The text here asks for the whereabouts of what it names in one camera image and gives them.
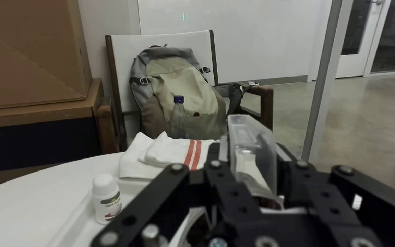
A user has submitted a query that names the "large brown cardboard box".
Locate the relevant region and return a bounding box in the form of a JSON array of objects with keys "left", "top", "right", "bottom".
[{"left": 0, "top": 0, "right": 92, "bottom": 109}]

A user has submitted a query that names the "white red striped cloth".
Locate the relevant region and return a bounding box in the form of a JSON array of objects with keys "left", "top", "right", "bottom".
[{"left": 119, "top": 132, "right": 216, "bottom": 180}]

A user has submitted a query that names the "grey beige backpack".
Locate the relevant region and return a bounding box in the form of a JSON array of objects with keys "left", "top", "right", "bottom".
[{"left": 130, "top": 44, "right": 245, "bottom": 140}]

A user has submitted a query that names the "clear plastic measuring jug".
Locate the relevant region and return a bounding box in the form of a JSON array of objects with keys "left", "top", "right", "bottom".
[{"left": 228, "top": 114, "right": 284, "bottom": 210}]

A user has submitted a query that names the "blue cap water bottle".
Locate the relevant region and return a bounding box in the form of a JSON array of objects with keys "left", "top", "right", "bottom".
[{"left": 171, "top": 96, "right": 187, "bottom": 137}]

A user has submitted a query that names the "grey metal pole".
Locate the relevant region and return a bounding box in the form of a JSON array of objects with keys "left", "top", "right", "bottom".
[{"left": 302, "top": 0, "right": 354, "bottom": 163}]

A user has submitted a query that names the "dark wooden cabinet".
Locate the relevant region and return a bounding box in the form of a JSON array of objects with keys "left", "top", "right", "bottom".
[{"left": 0, "top": 78, "right": 120, "bottom": 170}]

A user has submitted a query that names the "white wooden chair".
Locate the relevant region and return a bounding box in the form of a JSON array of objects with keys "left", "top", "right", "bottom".
[{"left": 105, "top": 29, "right": 275, "bottom": 150}]

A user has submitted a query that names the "small white pill bottle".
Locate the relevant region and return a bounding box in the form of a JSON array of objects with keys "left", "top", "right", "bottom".
[{"left": 92, "top": 173, "right": 123, "bottom": 224}]

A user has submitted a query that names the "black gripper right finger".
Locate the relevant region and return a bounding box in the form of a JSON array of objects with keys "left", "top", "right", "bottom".
[{"left": 278, "top": 144, "right": 395, "bottom": 247}]

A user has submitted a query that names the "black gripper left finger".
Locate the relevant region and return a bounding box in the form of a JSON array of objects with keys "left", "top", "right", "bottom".
[{"left": 91, "top": 143, "right": 263, "bottom": 247}]

